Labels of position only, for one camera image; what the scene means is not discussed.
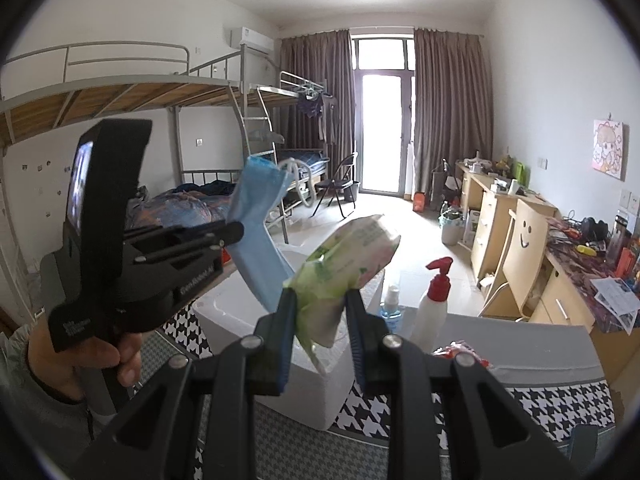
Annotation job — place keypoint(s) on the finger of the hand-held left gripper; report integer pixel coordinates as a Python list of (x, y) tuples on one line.
[(200, 237)]

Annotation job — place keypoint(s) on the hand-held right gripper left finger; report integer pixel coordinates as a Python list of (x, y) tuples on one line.
[(287, 320)]

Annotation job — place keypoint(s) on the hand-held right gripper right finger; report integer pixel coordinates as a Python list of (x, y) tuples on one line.
[(357, 332)]

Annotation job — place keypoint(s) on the blue face mask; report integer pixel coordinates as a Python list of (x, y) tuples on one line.
[(255, 195)]

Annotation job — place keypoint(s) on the white foam box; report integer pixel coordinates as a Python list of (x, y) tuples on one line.
[(320, 400)]

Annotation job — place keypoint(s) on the green pink wet wipes pack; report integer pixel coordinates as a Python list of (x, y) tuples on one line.
[(345, 255)]

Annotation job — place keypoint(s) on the person's left forearm grey sleeve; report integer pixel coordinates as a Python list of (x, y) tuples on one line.
[(35, 420)]

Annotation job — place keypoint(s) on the person's left hand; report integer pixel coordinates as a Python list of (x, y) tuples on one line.
[(75, 365)]

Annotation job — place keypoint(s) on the blue orange quilt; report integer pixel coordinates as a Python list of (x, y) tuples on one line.
[(175, 207)]

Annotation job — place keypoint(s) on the blue liquid spray bottle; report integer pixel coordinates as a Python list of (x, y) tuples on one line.
[(391, 310)]

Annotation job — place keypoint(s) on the white bottle with red pump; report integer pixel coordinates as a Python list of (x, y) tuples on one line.
[(432, 315)]

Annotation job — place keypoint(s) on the red snack packet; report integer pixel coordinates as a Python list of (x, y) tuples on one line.
[(447, 347)]

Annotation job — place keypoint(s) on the blue checked mattress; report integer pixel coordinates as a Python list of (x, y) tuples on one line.
[(305, 160)]

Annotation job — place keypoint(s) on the white bucket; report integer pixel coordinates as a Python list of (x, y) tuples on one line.
[(452, 230)]

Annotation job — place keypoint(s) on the orange bag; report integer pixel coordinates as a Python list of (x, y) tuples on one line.
[(419, 202)]

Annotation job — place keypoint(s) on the black folding chair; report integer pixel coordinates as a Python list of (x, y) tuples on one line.
[(342, 175)]

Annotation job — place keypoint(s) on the light wooden desk with drawers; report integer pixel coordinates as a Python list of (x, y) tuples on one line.
[(482, 230)]

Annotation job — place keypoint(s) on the large grey metal bunk bed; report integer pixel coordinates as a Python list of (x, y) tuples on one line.
[(125, 92)]

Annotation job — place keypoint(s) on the hanging dark clothes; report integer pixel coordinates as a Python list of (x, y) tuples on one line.
[(310, 107)]

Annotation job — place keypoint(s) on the small grey metal bunk bed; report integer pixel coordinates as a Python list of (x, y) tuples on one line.
[(295, 85)]

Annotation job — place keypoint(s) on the wooden chair with smiley face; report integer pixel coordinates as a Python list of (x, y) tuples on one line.
[(522, 240)]

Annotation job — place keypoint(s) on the brown curtain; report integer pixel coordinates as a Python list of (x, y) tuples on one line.
[(450, 100), (315, 70)]

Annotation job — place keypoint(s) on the glass balcony door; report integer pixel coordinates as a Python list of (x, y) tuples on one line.
[(382, 130)]

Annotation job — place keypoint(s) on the white air conditioner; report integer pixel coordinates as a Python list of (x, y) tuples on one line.
[(251, 39)]

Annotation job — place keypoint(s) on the black white houndstooth mat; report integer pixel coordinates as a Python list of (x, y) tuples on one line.
[(550, 405)]

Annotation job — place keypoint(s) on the wooden desk with patterned cover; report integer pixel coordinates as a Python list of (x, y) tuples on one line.
[(570, 300)]

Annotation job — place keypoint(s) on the green box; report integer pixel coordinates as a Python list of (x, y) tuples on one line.
[(517, 171)]

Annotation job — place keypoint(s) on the black headphones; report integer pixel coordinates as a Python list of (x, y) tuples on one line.
[(594, 228)]

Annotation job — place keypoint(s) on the printed paper sheets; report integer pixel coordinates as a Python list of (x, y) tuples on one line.
[(615, 300)]

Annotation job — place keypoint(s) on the row of desk bottles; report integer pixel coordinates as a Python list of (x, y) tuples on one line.
[(617, 240)]

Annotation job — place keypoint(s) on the pink wall poster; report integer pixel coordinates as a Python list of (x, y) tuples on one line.
[(609, 150)]

